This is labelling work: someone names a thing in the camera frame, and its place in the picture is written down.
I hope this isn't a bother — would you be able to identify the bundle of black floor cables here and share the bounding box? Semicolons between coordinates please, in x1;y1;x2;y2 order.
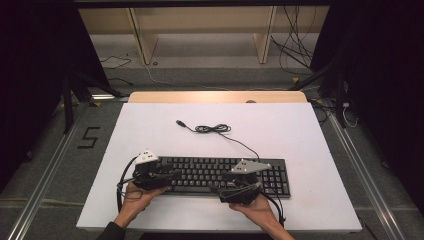
270;5;322;76

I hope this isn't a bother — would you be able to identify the right hand-held gripper cable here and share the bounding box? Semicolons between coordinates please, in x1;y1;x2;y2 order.
259;190;288;228

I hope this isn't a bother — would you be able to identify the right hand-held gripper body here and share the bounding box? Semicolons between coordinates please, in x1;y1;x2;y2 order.
218;159;273;205

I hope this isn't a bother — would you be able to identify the dark curtain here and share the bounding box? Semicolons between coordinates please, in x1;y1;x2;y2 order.
309;3;424;218
0;3;111;194

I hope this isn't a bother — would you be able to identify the black metal stand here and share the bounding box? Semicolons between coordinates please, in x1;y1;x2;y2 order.
289;58;349;129
59;71;125;134

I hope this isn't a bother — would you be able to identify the left hand-held gripper cable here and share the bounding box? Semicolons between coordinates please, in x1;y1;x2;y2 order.
116;155;140;214

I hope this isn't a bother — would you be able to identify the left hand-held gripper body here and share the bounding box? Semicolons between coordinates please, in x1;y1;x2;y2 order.
131;149;168;191

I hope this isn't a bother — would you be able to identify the light wooden table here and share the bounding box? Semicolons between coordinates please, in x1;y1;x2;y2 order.
128;90;308;104

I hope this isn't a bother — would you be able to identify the hand-held gripper cable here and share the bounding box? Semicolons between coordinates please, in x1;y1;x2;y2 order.
259;190;288;228
116;155;140;214

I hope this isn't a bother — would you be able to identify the light wooden shelf unit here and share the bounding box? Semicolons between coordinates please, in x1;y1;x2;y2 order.
77;6;332;66

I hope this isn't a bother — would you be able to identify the person's left hand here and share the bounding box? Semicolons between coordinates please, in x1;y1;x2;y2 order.
116;181;168;228

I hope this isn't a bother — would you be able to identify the black keyboard cable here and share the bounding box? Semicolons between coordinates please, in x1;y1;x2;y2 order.
175;119;261;160

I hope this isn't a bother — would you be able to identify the black computer keyboard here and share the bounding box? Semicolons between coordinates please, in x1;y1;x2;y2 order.
154;156;291;200

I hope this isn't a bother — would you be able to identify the aluminium floor rail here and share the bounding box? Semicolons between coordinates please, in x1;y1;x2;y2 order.
6;104;88;240
324;106;408;240

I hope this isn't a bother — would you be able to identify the white table cover board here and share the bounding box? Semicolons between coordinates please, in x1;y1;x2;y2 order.
75;102;363;234

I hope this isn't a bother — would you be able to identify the person's right hand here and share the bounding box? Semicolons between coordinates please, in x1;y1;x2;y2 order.
229;194;285;232

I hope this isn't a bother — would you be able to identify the thin black floor cable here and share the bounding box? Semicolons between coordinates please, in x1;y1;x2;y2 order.
99;55;134;87

